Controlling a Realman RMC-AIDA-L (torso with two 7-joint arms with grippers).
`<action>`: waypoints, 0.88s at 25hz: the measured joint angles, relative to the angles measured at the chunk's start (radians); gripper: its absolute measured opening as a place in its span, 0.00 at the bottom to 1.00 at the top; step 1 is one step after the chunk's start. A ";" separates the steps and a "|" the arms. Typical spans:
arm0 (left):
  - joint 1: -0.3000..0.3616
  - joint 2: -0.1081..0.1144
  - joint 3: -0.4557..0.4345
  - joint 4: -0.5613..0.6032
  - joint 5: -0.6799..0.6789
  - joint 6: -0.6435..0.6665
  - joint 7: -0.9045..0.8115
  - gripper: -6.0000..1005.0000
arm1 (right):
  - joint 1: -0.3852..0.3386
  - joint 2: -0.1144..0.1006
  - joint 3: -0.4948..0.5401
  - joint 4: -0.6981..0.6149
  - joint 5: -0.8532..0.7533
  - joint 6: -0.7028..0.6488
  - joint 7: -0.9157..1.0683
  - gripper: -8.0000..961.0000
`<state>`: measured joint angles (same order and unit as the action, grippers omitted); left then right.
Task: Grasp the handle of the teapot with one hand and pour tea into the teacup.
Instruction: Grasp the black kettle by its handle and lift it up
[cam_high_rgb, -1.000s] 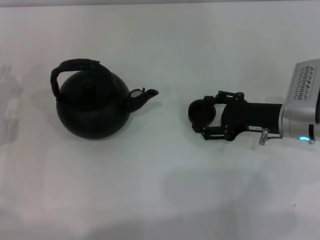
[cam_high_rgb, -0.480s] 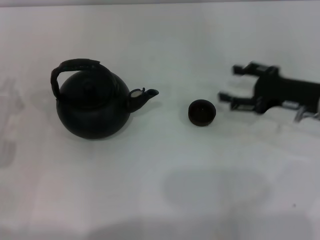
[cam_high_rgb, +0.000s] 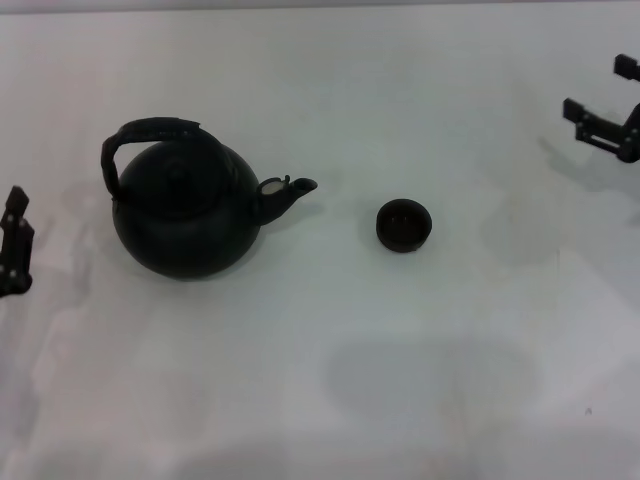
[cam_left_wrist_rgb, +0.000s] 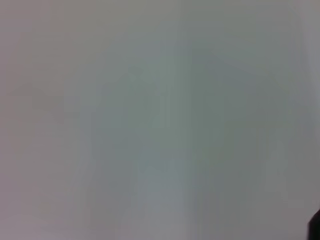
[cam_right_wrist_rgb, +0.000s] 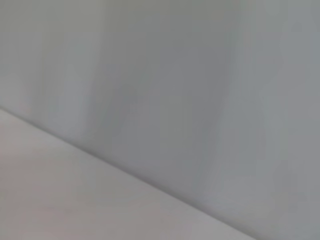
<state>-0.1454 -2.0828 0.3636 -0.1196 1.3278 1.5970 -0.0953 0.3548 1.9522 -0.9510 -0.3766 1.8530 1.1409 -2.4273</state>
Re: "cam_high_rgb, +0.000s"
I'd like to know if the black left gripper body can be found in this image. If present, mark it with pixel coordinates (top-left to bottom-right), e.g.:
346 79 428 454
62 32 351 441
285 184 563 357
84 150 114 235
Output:
0 272 34 299

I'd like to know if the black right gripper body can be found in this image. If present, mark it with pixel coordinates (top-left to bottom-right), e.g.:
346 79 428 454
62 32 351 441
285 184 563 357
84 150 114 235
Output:
618 102 640 165

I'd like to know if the black round teapot with handle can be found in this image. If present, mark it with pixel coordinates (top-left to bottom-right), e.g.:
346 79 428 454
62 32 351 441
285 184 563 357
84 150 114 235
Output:
101 116 319 281

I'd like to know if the small dark brown teacup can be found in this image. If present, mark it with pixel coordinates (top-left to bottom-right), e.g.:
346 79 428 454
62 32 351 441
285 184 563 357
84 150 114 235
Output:
375 198 434 255

